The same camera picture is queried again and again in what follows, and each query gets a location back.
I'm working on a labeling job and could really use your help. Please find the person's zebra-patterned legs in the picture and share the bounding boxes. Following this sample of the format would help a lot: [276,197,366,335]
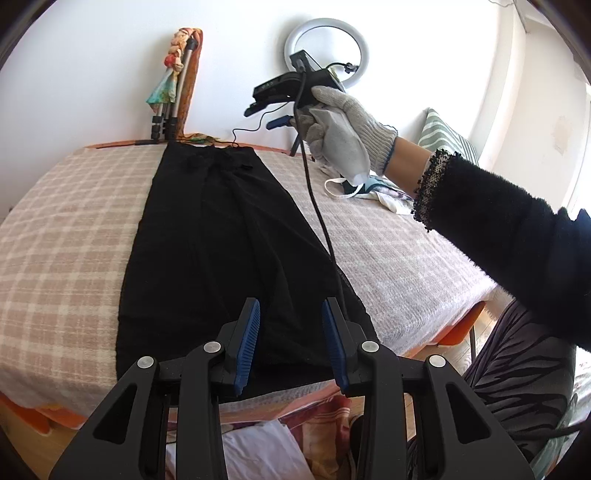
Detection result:
[405,299,579,480]

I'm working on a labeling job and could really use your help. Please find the white patterned cloth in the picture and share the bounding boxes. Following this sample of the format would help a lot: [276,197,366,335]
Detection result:
[355,178,417,216]

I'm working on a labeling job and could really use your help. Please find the thin black cable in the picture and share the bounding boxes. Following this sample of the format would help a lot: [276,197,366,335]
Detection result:
[230,127,272,149]

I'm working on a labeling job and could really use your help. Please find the thick black gripper cable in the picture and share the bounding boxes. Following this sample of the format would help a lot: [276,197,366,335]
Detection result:
[293,69,352,303]

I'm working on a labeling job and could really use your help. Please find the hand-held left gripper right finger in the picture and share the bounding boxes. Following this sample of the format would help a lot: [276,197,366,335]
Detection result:
[322,298,536,480]

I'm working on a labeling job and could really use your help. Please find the person's right forearm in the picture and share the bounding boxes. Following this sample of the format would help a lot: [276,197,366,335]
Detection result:
[383,137,591,365]

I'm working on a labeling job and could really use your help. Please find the beige plaid blanket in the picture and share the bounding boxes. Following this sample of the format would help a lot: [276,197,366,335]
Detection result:
[0,144,500,417]

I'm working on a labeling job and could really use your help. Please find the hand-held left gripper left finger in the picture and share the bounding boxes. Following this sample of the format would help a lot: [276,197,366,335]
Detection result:
[48,298,262,480]

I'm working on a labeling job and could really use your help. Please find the black pants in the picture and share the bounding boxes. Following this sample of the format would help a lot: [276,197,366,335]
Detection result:
[115,142,382,403]

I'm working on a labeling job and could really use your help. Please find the orange table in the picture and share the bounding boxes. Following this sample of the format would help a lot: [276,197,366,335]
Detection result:
[0,137,488,437]

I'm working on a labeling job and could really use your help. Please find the orange woven cloth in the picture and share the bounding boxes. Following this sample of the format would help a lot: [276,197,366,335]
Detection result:
[178,28,205,139]

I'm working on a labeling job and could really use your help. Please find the white ring light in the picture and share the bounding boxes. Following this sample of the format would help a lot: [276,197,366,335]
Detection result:
[284,17,370,91]

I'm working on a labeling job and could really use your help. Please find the green striped pillow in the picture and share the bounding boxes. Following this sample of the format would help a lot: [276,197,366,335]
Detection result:
[417,108,482,168]

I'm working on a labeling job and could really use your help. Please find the silver folded tripod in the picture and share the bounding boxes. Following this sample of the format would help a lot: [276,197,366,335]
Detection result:
[148,37,200,142]

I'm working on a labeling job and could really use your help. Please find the white face mask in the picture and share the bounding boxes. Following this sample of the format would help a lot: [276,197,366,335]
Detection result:
[323,176,370,200]

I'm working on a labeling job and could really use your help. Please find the person's right hand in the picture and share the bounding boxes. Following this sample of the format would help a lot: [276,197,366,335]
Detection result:
[304,85,399,179]

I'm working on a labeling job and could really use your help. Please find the colourful printed scarf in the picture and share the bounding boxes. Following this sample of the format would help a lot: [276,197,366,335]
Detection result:
[144,28,195,116]

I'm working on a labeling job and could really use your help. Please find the pink printed cloth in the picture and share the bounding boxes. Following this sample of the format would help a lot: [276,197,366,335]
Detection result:
[166,387,366,480]

